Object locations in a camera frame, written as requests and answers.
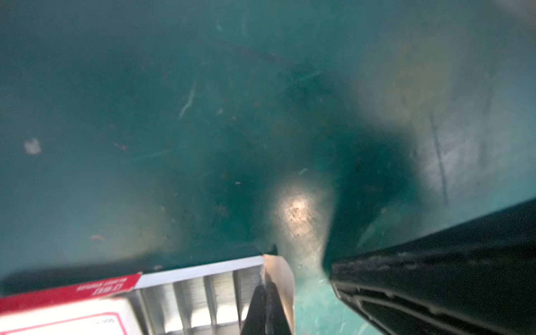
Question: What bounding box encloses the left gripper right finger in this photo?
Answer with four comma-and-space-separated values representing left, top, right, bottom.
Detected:
265, 282, 292, 335

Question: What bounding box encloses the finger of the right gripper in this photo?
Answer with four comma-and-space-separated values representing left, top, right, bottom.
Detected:
330, 200, 535, 334

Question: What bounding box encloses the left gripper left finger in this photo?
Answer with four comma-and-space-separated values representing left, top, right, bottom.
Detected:
241, 286, 267, 335

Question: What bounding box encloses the red white staple box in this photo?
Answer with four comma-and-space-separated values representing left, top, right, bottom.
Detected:
0, 253, 297, 335

